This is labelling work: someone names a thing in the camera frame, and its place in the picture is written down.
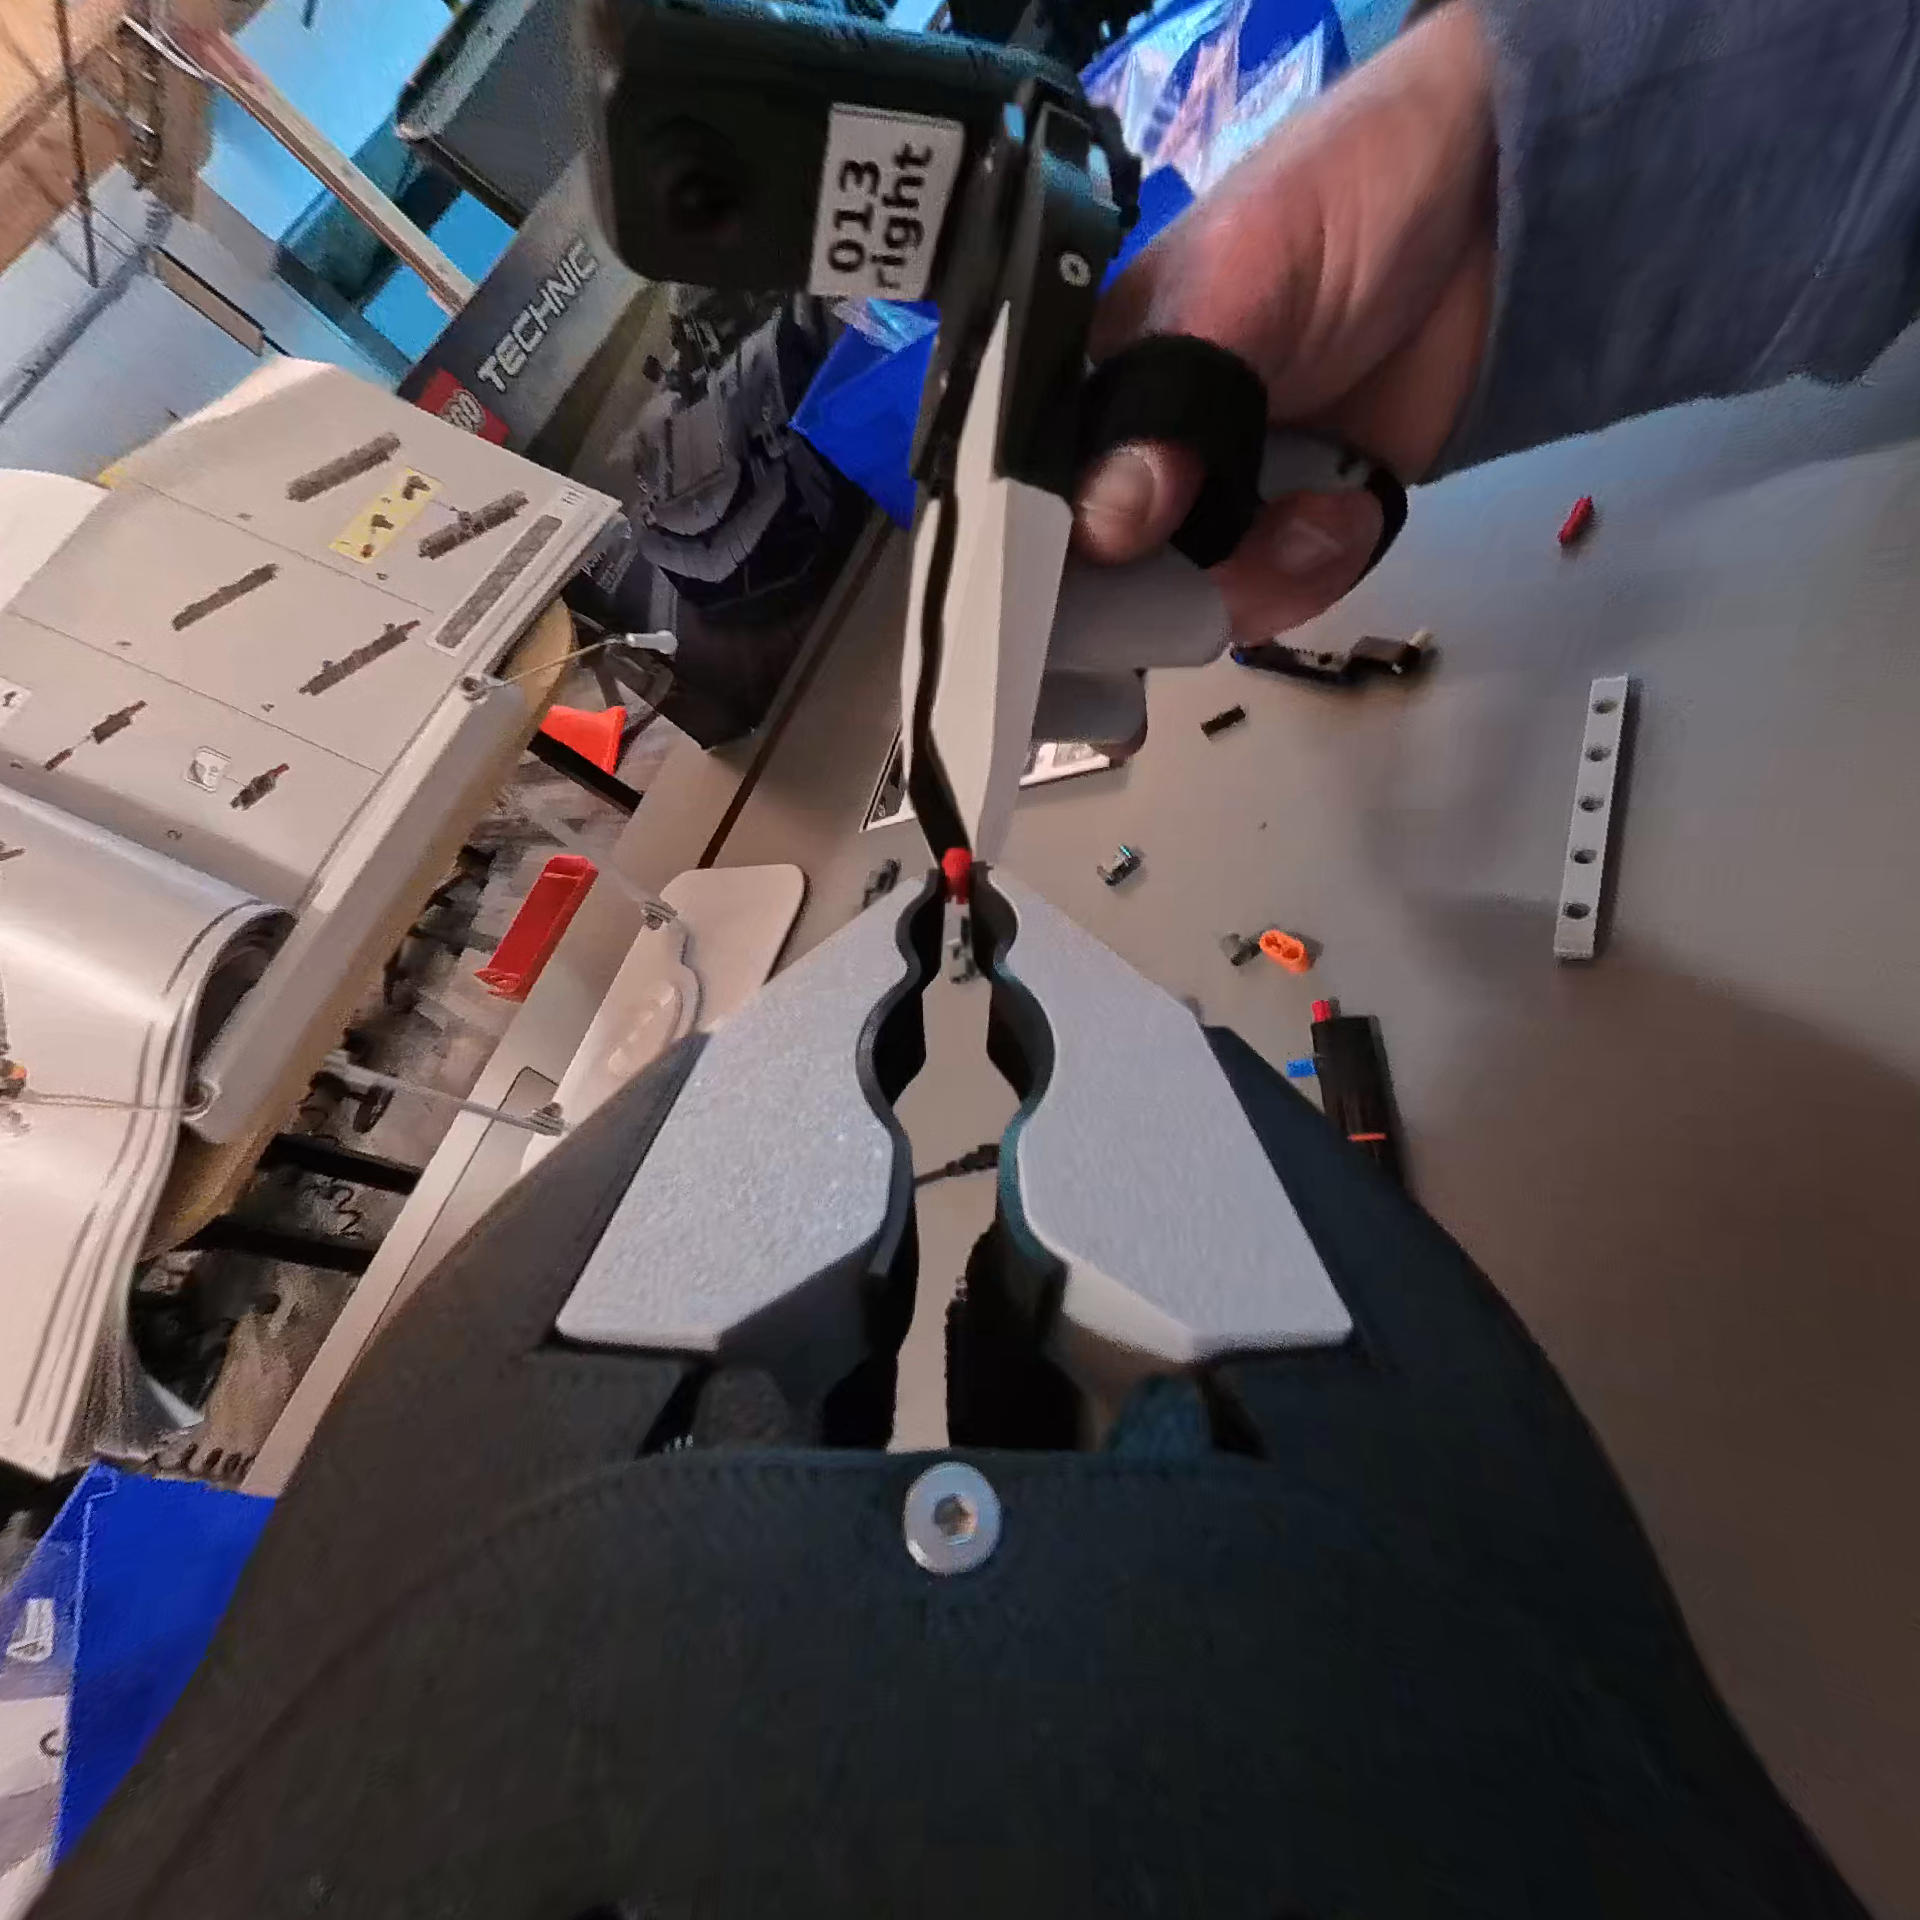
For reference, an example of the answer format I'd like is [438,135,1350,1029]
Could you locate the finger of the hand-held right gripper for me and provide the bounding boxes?
[929,300,1077,858]
[906,450,968,873]

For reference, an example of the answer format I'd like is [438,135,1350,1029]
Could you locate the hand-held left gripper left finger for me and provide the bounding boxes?
[551,873,936,1451]

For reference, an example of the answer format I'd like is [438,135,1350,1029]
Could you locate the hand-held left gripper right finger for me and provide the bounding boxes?
[952,873,1357,1451]

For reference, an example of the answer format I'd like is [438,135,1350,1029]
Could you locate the black lego beam assembly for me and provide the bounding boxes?
[1284,997,1406,1197]

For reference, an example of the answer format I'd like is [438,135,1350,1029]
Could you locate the black lego gear rack assembly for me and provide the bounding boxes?
[1232,626,1442,691]

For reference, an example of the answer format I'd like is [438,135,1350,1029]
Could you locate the light grey lego beam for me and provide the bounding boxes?
[1551,673,1631,966]

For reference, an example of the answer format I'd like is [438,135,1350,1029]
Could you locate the person's right forearm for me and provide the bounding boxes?
[1442,0,1920,484]

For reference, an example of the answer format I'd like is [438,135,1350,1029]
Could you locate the lego sticker sheet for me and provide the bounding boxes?
[862,729,1147,835]

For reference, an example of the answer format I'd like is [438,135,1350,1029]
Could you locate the black lego set box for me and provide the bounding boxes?
[402,224,920,747]

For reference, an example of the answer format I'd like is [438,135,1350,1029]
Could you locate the lego instruction booklet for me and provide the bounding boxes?
[0,357,628,1481]

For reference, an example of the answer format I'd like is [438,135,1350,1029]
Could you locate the person's right hand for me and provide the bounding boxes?
[1075,6,1505,646]

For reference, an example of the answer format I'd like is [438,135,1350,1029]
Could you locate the blue plastic bin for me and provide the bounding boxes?
[789,0,1338,533]

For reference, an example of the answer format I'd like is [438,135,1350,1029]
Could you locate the red plastic bin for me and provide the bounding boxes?
[472,853,598,1004]

